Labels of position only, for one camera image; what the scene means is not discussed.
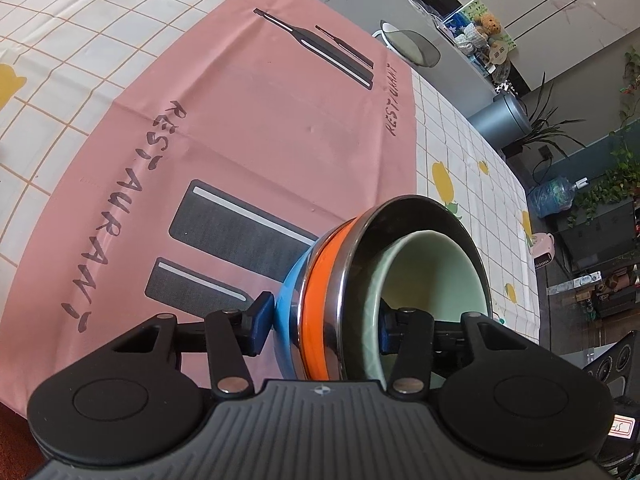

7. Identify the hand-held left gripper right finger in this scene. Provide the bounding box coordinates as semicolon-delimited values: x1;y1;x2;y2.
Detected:
377;307;539;395

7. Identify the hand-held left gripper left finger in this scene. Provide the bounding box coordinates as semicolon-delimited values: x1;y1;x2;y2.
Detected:
100;292;275;395

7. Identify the blue steel bowl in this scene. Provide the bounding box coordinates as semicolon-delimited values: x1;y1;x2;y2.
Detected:
272;244;323;382

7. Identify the green ceramic bowl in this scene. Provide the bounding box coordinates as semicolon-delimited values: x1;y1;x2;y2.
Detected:
356;230;490;395

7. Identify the pink small appliance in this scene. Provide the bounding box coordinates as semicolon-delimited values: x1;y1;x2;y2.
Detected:
530;231;559;259

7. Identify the pink printed placemat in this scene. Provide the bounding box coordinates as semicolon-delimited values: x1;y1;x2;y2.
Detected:
0;0;426;418

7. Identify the blue water bottle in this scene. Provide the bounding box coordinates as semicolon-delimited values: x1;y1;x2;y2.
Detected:
527;177;576;219

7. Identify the grey round bin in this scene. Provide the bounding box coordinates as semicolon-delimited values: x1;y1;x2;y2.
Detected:
469;94;531;148

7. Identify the long-leaf potted plant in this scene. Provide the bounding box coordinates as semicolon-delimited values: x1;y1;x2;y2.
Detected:
520;72;587;150

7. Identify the green vine plant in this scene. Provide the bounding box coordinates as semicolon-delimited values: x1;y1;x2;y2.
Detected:
570;47;640;227

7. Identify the brown teddy bear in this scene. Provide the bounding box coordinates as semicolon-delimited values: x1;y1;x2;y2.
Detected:
472;12;504;47

